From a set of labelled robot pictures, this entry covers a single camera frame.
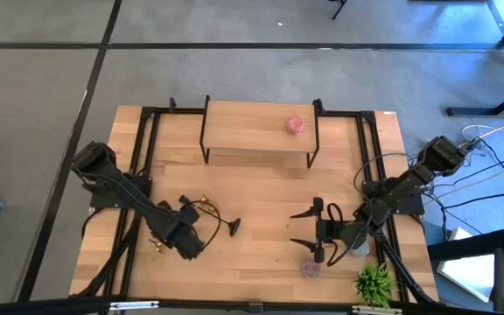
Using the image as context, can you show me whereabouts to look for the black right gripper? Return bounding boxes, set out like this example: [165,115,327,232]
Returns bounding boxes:
[290,196,354,264]

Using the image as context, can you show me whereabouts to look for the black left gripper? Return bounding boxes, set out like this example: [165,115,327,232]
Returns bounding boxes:
[155,199,206,262]

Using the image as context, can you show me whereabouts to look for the purple round candle tin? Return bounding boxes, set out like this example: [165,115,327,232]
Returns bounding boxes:
[300,258,322,280]

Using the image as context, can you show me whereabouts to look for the black candlestick holder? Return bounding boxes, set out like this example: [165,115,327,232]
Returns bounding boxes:
[178,194,242,238]

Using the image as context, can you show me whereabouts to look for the pink round candle tin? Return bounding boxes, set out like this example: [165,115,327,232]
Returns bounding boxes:
[284,115,305,136]

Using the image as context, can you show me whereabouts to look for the green artificial plant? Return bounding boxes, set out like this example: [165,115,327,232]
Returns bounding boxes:
[353,262,398,310]

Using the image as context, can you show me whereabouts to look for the wooden shelf with black legs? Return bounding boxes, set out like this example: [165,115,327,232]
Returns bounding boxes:
[199,94,322,170]

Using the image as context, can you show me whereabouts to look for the black beam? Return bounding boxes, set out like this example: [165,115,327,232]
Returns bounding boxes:
[426,227,504,263]

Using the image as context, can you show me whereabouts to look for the white box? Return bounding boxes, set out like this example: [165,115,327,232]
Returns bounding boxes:
[435,253,497,304]

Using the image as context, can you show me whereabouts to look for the black desk base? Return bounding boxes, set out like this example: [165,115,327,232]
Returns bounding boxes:
[446,82,504,118]

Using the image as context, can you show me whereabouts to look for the black tripod leg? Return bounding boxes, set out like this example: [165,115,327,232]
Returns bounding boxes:
[331,0,349,21]

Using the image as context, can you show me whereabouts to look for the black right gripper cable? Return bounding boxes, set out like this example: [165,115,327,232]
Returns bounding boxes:
[325,201,367,268]

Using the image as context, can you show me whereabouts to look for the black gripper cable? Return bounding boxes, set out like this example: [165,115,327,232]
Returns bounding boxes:
[325,201,367,268]
[189,199,223,253]

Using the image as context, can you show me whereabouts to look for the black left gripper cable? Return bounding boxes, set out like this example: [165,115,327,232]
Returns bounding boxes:
[189,199,223,253]

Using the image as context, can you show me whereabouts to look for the silver bracket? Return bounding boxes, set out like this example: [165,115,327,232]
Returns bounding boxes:
[350,304,404,315]
[108,300,160,312]

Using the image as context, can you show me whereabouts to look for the black metal table frame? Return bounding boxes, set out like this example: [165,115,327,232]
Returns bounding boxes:
[76,95,438,305]

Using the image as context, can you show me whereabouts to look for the black frame crossbar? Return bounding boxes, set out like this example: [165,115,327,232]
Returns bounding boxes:
[0,295,504,315]

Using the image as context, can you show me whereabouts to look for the black floor cable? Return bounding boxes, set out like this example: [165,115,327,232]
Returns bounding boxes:
[442,191,504,211]

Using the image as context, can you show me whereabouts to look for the white floor cable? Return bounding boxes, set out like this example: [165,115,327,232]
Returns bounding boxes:
[460,123,498,142]

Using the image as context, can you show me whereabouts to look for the yellow floor cable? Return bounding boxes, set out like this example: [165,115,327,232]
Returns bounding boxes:
[457,111,504,150]

